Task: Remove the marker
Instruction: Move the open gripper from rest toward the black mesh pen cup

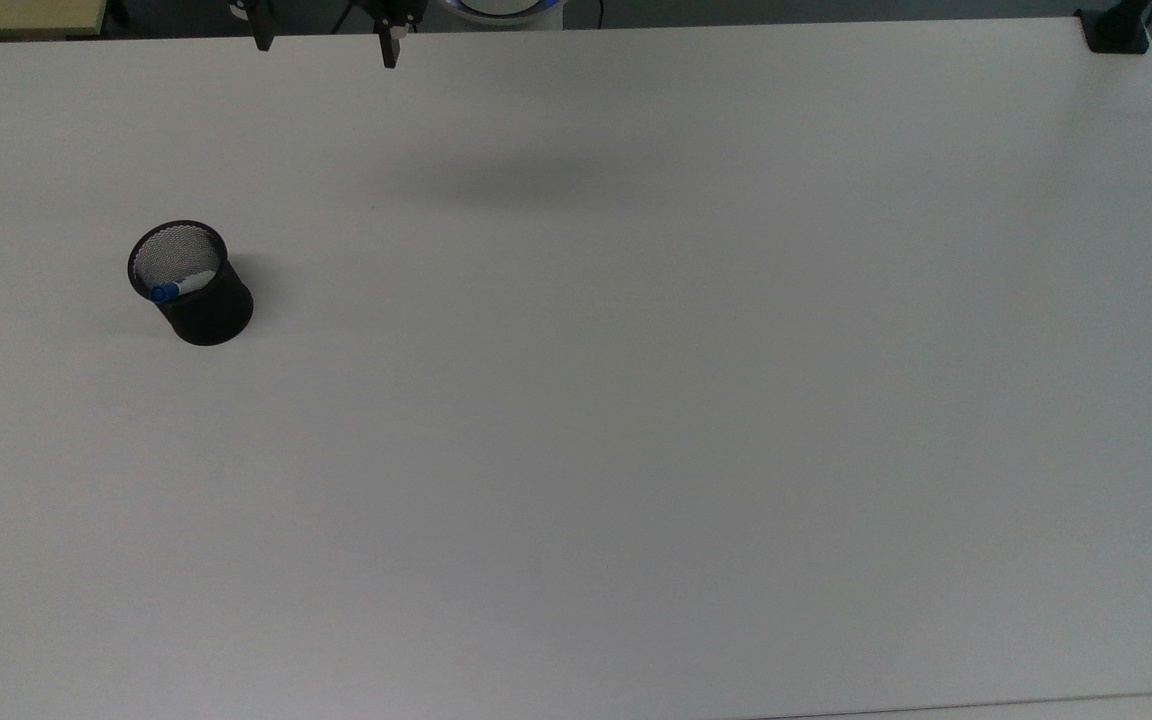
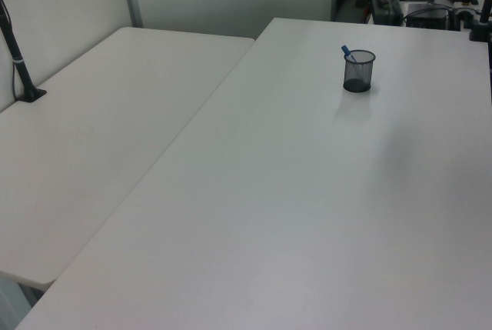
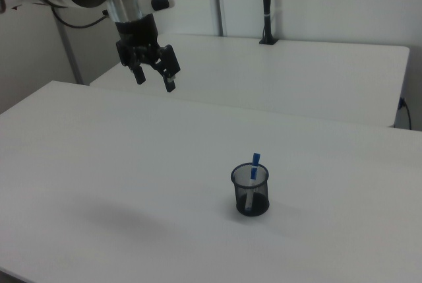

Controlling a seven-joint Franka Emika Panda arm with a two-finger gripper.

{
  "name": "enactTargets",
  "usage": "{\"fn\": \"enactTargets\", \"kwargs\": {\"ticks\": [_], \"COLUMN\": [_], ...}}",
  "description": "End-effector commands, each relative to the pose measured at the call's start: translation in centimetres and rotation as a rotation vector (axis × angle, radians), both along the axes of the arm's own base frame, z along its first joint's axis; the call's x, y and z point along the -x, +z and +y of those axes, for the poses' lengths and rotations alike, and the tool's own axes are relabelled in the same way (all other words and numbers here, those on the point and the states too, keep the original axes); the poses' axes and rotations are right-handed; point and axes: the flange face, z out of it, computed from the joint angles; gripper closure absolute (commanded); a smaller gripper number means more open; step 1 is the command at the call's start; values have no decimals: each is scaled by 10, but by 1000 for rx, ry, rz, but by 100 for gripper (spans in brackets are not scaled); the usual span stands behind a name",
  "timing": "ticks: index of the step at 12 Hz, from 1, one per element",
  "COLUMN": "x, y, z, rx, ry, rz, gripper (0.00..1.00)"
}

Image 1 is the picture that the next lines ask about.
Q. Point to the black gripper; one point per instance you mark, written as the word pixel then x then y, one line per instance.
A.
pixel 396 8

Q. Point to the white marker with blue cap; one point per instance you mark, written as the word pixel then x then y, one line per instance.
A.
pixel 179 287

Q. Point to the black mesh pen cup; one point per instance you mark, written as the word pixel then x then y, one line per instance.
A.
pixel 211 315

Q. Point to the yellow wooden table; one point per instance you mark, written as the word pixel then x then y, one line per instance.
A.
pixel 16 15

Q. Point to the black corner table clamp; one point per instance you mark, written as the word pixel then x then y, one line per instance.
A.
pixel 1114 35

